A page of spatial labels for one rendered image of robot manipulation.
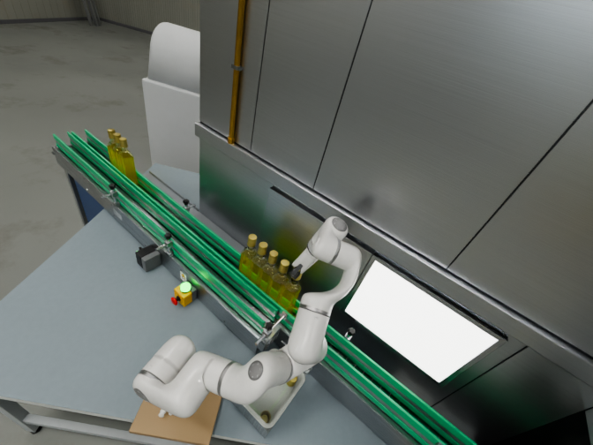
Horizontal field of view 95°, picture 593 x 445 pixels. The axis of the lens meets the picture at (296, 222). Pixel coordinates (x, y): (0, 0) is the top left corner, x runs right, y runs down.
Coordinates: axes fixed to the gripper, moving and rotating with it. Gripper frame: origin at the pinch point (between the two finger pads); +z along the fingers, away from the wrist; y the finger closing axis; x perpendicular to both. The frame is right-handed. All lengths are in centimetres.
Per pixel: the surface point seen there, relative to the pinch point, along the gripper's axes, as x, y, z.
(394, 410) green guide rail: 56, 5, 8
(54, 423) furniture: -30, 77, 108
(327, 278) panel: 9.8, -11.8, 4.5
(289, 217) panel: -17.5, -11.9, -4.5
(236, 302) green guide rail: -9.0, 13.7, 25.2
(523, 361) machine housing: 64, -14, -28
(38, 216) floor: -196, 27, 172
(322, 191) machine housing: -13.6, -14.8, -22.5
